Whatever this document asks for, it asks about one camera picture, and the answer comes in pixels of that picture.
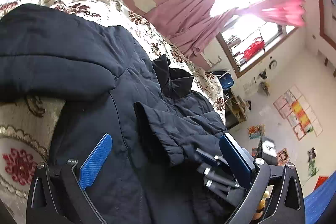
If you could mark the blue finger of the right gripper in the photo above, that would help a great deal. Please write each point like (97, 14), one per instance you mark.
(210, 159)

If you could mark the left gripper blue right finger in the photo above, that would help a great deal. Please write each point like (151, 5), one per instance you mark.
(240, 162)

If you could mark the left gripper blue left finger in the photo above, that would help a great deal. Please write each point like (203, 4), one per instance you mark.
(94, 162)

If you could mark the dark navy padded jacket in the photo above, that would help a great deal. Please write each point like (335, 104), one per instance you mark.
(109, 84)

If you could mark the cluttered wooden side table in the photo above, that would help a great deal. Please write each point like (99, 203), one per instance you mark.
(236, 109)

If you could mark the blue backpack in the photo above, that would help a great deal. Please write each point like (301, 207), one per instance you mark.
(225, 78)

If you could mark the floral white red bedspread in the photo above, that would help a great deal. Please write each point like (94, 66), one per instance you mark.
(27, 124)

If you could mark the red garment outside window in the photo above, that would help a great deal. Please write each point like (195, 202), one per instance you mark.
(255, 47)

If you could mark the pink window curtain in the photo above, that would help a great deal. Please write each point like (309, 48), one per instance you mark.
(191, 24)

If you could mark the colourful wall poster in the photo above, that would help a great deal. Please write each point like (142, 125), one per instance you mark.
(296, 110)

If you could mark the round wall clock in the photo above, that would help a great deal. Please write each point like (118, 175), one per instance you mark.
(273, 64)

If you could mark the brown wooden window frame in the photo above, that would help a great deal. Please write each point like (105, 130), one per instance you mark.
(234, 45)

